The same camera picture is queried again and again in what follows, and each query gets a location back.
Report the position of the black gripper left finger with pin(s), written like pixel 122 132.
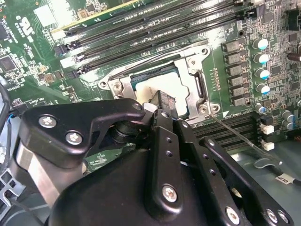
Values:
pixel 70 111

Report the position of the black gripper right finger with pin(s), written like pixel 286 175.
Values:
pixel 235 177

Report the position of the silver topped CPU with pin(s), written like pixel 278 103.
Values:
pixel 171 88

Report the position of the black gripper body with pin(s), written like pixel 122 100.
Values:
pixel 105 199

